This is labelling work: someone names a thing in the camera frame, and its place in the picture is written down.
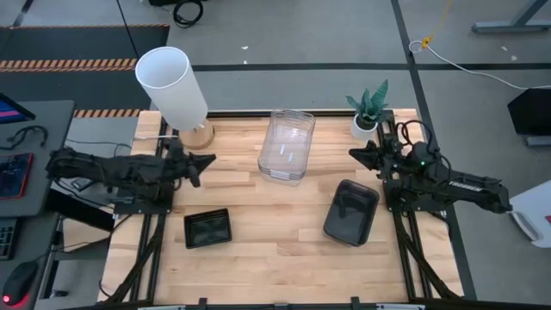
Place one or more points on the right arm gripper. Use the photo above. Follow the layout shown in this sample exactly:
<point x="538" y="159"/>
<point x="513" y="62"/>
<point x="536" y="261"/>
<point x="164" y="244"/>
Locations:
<point x="391" y="163"/>

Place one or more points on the black keyboard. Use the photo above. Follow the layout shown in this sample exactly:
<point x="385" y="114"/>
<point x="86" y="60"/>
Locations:
<point x="6" y="239"/>

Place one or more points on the computer monitor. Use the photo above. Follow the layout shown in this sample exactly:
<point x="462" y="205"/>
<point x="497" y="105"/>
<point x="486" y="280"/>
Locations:
<point x="10" y="113"/>

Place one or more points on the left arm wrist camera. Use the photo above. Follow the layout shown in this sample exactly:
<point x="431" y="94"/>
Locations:
<point x="175" y="147"/>

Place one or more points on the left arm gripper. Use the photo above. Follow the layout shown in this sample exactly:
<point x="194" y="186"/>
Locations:
<point x="178" y="168"/>

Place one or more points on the green plant in white pot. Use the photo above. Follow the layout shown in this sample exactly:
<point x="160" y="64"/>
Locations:
<point x="366" y="125"/>

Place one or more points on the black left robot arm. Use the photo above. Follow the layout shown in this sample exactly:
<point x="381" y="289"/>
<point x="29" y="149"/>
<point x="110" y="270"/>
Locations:
<point x="107" y="170"/>

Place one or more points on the red-edged mouse pad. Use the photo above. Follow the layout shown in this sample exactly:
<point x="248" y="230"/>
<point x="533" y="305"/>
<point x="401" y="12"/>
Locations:
<point x="13" y="176"/>

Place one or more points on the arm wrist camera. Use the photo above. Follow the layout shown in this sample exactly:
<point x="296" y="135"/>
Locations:
<point x="392" y="142"/>
<point x="175" y="147"/>

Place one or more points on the black aluminium frame rail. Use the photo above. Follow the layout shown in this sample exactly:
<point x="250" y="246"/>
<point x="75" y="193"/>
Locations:
<point x="162" y="133"/>
<point x="301" y="306"/>
<point x="404" y="258"/>
<point x="241" y="114"/>
<point x="419" y="258"/>
<point x="152" y="275"/>

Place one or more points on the grey stand foot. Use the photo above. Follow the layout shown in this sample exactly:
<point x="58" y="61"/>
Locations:
<point x="508" y="26"/>

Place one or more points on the black box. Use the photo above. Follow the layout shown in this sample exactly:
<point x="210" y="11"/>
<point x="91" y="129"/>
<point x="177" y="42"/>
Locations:
<point x="531" y="112"/>

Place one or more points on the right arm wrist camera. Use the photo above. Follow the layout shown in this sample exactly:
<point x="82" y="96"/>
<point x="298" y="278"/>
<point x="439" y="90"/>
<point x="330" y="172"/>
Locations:
<point x="392" y="142"/>

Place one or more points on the grey desk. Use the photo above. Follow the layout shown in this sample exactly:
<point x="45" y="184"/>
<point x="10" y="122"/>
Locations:
<point x="56" y="129"/>

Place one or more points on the white lamp with wooden base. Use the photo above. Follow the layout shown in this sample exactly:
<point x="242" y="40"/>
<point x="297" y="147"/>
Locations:
<point x="172" y="86"/>

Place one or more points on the black hazard-striped floor mat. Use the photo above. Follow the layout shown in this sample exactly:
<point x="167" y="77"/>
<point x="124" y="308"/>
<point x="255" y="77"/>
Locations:
<point x="64" y="43"/>

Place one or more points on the white plastic object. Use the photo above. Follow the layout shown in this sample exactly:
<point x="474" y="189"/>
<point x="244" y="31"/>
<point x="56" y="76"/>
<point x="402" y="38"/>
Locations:
<point x="536" y="202"/>

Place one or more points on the black computer mouse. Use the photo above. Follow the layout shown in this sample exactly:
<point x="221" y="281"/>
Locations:
<point x="19" y="282"/>

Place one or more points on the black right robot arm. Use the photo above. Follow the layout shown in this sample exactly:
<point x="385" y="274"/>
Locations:
<point x="465" y="187"/>

